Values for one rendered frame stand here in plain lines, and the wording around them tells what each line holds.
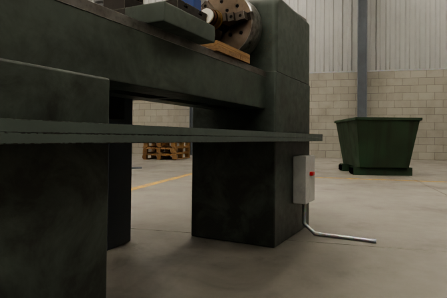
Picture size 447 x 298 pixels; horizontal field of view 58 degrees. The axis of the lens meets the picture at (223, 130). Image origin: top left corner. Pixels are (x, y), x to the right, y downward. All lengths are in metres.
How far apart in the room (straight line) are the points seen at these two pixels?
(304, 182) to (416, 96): 9.92
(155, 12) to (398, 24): 11.30
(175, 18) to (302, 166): 1.24
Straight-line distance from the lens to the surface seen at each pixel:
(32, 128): 0.77
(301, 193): 2.23
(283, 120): 2.08
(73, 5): 1.04
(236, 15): 1.93
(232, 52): 1.67
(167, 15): 1.21
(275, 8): 2.09
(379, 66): 12.01
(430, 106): 12.06
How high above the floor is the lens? 0.53
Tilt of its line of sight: 1 degrees up
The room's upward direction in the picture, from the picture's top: 1 degrees clockwise
